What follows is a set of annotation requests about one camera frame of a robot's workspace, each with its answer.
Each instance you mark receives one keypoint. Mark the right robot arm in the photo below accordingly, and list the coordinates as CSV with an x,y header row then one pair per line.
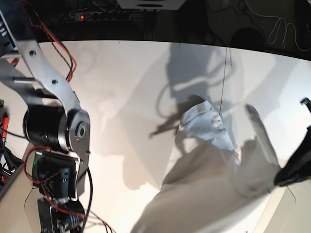
x,y
54,123

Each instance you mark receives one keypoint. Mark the white t-shirt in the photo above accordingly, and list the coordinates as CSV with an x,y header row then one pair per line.
x,y
208,187

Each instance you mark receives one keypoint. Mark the white device behind table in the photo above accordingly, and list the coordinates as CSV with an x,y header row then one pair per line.
x,y
151,4

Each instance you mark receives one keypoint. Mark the black power strip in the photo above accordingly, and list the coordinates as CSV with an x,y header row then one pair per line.
x,y
100,16

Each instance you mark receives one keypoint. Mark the orange handled pliers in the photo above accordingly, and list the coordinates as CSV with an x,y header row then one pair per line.
x,y
4,128

